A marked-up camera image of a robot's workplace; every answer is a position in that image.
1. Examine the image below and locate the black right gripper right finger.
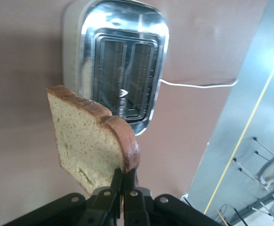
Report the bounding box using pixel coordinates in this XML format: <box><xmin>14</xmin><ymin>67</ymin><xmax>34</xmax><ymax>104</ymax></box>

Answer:
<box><xmin>124</xmin><ymin>169</ymin><xmax>153</xmax><ymax>226</ymax></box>

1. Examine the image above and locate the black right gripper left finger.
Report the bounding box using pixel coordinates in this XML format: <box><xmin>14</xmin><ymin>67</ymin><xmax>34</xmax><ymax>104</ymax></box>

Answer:
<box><xmin>78</xmin><ymin>168</ymin><xmax>124</xmax><ymax>226</ymax></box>

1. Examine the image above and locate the brown-crust bread slice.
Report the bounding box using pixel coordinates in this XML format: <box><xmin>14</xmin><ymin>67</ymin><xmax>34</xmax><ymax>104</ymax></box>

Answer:
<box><xmin>46</xmin><ymin>85</ymin><xmax>141</xmax><ymax>196</ymax></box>

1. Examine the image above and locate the silver two-slot toaster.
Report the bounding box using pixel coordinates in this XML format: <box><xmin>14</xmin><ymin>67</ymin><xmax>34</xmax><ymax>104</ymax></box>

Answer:
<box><xmin>62</xmin><ymin>0</ymin><xmax>170</xmax><ymax>137</ymax></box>

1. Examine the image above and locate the yellow floor tape line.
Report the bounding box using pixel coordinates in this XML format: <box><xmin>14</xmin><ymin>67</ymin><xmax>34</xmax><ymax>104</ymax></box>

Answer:
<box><xmin>204</xmin><ymin>42</ymin><xmax>274</xmax><ymax>215</ymax></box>

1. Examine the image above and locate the aluminium frame post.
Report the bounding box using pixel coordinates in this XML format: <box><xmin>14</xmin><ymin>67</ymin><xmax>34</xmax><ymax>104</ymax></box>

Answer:
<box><xmin>179</xmin><ymin>192</ymin><xmax>195</xmax><ymax>209</ymax></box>

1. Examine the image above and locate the white toaster power cord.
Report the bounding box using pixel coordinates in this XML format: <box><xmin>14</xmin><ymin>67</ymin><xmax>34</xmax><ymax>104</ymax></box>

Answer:
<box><xmin>159</xmin><ymin>77</ymin><xmax>240</xmax><ymax>89</ymax></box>

